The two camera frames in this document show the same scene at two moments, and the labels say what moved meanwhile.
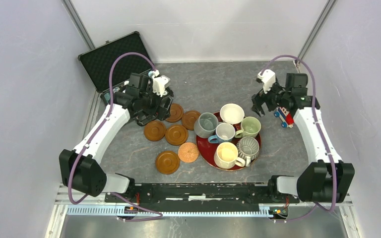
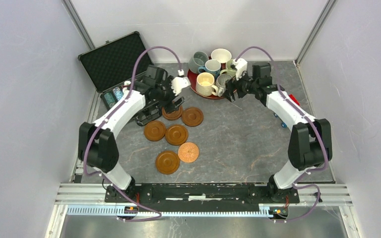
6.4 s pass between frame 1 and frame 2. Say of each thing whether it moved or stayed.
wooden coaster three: stayed
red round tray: moved
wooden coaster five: stayed
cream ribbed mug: moved
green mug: moved
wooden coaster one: stayed
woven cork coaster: stayed
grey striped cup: moved
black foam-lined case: stayed
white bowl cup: moved
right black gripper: moved
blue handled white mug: moved
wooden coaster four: stayed
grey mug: moved
